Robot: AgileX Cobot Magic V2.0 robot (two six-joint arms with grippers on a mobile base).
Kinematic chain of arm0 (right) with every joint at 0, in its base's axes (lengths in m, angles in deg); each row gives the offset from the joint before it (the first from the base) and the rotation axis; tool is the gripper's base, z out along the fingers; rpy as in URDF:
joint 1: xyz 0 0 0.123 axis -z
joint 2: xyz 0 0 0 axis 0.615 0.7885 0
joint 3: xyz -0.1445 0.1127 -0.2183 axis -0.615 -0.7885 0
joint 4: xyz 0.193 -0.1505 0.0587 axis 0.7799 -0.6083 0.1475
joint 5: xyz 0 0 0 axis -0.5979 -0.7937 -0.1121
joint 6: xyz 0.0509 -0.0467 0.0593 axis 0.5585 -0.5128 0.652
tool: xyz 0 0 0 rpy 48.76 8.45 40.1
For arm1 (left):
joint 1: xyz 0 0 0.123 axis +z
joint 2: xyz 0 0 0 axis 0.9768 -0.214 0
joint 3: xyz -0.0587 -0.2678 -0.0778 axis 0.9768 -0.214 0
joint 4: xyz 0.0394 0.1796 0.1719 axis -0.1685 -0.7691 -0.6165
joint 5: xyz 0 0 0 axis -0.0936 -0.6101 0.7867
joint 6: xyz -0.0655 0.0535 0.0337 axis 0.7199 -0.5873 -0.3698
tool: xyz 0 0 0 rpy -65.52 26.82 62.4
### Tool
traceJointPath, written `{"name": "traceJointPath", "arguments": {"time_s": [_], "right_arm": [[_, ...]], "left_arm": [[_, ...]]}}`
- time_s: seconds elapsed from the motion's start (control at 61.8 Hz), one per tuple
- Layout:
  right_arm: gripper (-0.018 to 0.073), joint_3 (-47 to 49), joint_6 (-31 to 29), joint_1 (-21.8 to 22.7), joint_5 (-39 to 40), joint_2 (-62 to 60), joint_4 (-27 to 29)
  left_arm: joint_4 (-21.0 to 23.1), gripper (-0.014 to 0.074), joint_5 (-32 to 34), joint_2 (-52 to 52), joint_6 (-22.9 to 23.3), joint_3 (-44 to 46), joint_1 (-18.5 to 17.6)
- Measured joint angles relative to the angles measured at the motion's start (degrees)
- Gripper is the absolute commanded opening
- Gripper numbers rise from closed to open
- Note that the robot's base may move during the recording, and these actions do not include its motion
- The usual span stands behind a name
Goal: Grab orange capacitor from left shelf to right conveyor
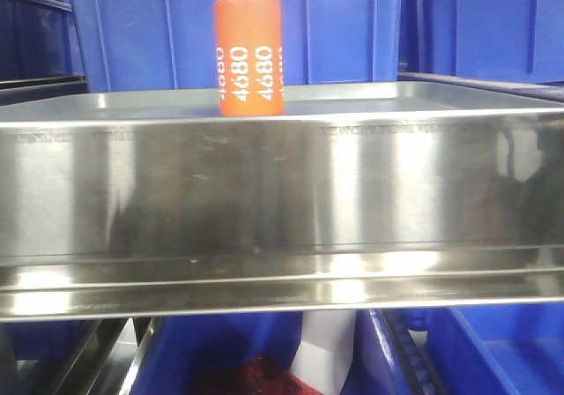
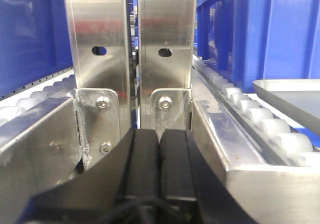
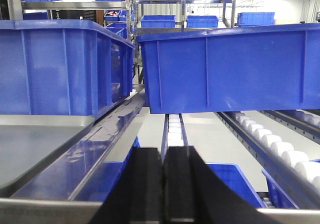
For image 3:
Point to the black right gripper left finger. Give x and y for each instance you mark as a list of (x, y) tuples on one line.
[(137, 197)]

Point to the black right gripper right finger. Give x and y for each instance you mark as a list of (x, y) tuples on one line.
[(214, 202)]

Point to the steel shelf front bar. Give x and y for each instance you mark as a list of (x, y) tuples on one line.
[(37, 211)]

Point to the background steel shelf rack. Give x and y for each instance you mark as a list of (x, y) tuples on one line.
[(16, 8)]

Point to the blue bin lower centre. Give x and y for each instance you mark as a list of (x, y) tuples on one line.
[(114, 179)]

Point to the white roller track centre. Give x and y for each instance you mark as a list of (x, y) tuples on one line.
[(174, 133)]

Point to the white roller track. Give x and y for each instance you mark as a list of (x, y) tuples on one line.
[(274, 145), (174, 133)]

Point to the blue bin lower right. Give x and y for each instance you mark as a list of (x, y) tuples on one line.
[(282, 191)]

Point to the white roller track right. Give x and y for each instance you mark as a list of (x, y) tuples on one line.
[(274, 145)]

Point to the large blue bin right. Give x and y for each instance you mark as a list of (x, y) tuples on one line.
[(269, 67)]

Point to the large blue bin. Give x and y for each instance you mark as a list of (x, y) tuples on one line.
[(62, 67), (269, 67)]

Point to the large blue bin left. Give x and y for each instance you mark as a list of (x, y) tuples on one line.
[(62, 67)]

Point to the background blue bin middle right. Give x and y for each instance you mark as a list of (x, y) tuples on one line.
[(202, 21)]

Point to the background blue bin middle left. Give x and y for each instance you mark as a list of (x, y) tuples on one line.
[(158, 21)]

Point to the background blue bin far right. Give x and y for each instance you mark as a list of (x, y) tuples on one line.
[(255, 18)]

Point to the blue guide rail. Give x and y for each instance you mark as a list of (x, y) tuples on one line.
[(63, 179)]

